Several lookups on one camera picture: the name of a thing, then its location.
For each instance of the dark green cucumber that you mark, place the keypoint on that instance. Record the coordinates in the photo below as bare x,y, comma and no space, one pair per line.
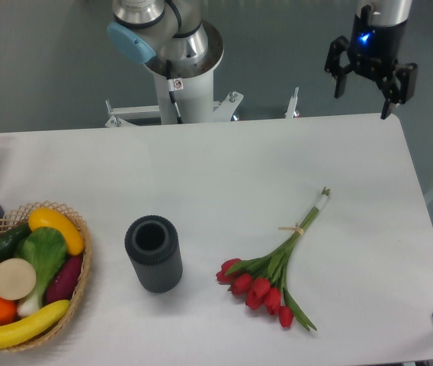
10,239

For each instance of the dark grey ribbed vase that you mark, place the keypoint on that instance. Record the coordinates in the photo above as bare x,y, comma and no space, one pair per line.
152,245

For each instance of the purple sweet potato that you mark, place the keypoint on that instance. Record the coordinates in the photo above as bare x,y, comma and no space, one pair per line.
64,283

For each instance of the yellow banana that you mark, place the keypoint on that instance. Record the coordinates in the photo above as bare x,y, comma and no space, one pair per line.
34,325

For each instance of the green lettuce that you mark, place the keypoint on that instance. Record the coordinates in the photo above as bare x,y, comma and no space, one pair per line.
45,249

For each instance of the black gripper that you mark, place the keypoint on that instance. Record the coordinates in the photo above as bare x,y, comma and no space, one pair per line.
376,37

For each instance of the woven wicker basket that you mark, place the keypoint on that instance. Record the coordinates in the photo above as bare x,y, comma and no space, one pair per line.
19,216

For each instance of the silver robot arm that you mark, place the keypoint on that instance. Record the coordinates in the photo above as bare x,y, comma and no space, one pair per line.
181,50

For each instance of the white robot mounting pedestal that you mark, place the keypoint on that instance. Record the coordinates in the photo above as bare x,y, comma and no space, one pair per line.
180,101

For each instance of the red tulip bouquet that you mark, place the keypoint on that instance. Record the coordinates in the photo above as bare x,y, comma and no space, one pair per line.
263,280

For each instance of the beige round disc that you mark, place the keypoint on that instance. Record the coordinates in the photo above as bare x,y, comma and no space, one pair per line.
17,279

